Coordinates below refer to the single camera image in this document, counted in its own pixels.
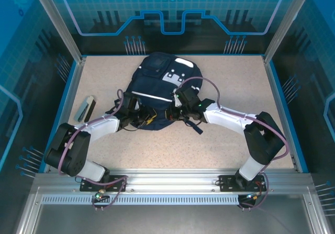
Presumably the navy blue backpack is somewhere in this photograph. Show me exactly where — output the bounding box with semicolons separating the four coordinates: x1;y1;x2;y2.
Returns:
104;51;204;136

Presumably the blue table border trim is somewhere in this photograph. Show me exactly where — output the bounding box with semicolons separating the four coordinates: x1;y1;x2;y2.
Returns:
38;53;310;174

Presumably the grey metal shelf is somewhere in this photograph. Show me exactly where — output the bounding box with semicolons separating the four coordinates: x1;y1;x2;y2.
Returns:
14;186;324;234

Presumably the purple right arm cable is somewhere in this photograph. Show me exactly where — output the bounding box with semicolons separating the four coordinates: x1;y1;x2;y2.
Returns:
174;76;290;211

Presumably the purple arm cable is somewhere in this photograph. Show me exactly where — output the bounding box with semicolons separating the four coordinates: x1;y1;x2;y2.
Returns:
57;88;129;211
174;76;290;211

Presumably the aluminium front frame rail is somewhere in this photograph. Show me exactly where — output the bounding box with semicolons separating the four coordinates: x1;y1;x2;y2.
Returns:
33;168;312;196

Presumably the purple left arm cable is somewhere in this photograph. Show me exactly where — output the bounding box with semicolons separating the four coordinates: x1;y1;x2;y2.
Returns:
57;88;129;211

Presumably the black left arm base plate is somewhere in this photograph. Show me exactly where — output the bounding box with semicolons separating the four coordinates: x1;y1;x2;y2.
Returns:
80;175;128;193

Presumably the slotted grey cable duct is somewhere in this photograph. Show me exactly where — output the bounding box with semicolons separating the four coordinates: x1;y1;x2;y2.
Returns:
40;195;241;205

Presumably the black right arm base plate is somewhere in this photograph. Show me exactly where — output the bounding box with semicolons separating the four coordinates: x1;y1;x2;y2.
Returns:
218;174;265;193

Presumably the aluminium frame post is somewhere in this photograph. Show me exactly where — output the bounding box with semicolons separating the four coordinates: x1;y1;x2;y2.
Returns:
28;0;87;63
262;0;309;64

